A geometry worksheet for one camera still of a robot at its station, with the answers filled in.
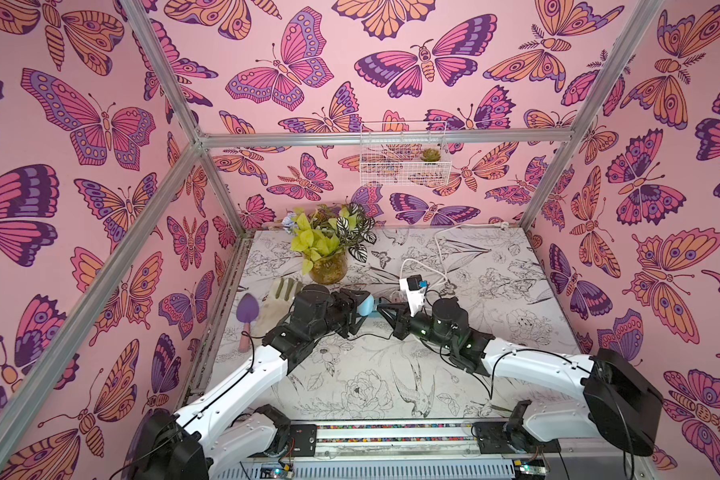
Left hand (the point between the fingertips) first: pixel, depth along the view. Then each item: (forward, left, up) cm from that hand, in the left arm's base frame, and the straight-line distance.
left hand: (374, 298), depth 75 cm
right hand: (-1, -1, -1) cm, 2 cm away
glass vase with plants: (+24, +14, -2) cm, 28 cm away
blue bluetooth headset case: (-2, +2, -1) cm, 3 cm away
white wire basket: (+53, -11, +4) cm, 54 cm away
